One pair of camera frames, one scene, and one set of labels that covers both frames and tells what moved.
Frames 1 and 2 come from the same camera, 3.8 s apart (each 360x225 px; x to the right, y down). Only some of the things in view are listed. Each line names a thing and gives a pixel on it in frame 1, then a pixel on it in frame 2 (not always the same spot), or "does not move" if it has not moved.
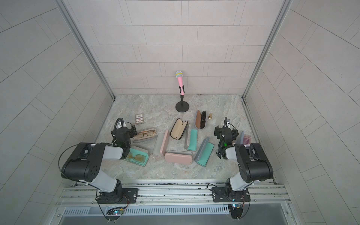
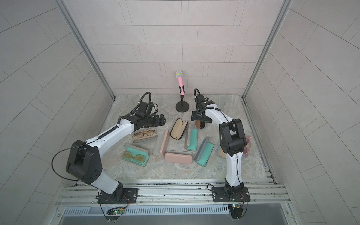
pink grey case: [161, 145] does not move
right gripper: [220, 131] → [197, 112]
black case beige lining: [178, 129] does not move
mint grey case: [191, 138] does not move
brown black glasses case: [200, 119] does not move
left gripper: [131, 133] → [157, 122]
